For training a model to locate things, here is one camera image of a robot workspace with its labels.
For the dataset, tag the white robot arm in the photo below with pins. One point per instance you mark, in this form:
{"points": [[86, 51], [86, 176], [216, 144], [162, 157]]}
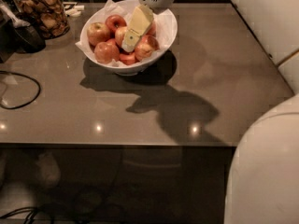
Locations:
{"points": [[239, 145]]}

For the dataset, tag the yellow-red apple far left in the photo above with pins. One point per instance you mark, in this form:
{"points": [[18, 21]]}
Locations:
{"points": [[98, 32]]}

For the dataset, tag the white sock foot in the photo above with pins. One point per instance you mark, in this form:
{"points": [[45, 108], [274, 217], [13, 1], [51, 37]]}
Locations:
{"points": [[48, 170]]}

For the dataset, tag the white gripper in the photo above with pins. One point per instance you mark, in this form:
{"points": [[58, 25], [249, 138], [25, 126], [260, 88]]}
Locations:
{"points": [[141, 21]]}

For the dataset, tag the glass jar of chips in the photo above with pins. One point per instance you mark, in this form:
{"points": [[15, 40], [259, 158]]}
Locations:
{"points": [[49, 16]]}

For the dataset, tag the silver spoon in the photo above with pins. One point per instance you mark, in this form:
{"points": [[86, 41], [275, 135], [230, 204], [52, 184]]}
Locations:
{"points": [[17, 23]]}

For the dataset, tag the small red apple hidden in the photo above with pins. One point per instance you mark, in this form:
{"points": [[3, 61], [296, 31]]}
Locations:
{"points": [[112, 41]]}

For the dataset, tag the red apple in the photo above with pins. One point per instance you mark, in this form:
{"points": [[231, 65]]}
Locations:
{"points": [[106, 52], [152, 29], [146, 46], [115, 21], [128, 58], [119, 35]]}

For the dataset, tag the white ceramic bowl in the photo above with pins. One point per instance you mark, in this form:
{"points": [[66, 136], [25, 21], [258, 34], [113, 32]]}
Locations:
{"points": [[165, 38]]}

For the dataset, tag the black round appliance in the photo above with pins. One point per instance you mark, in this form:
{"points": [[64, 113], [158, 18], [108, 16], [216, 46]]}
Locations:
{"points": [[26, 39]]}

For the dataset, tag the white small items behind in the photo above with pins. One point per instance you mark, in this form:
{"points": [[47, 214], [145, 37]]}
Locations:
{"points": [[73, 10]]}

